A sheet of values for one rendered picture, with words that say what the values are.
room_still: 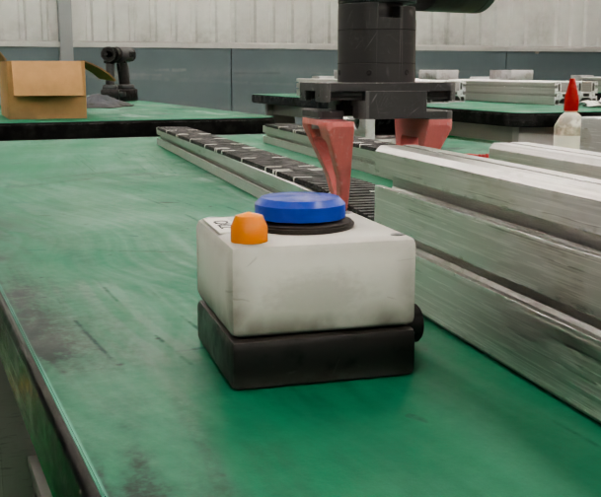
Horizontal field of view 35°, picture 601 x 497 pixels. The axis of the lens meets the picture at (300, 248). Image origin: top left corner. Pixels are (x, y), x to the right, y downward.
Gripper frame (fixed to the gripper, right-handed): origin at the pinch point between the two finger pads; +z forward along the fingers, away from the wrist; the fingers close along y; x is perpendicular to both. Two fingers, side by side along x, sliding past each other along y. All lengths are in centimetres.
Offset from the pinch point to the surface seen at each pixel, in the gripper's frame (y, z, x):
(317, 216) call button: -13.3, -3.9, -29.5
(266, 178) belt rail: -3.0, 0.3, 22.3
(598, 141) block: 13.4, -5.1, -8.6
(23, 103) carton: -26, -2, 195
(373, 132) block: 28, 0, 78
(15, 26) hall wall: -36, -60, 1081
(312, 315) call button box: -14.1, -0.2, -31.5
